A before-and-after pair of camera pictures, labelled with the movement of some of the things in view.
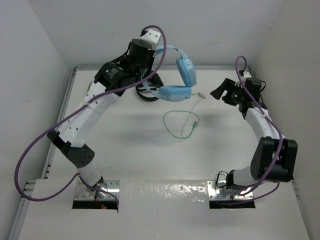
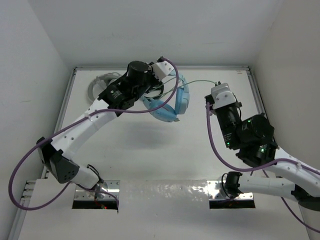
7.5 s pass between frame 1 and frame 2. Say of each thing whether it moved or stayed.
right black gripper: moved
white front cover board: stayed
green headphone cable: moved
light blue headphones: moved
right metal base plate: stayed
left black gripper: moved
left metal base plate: stayed
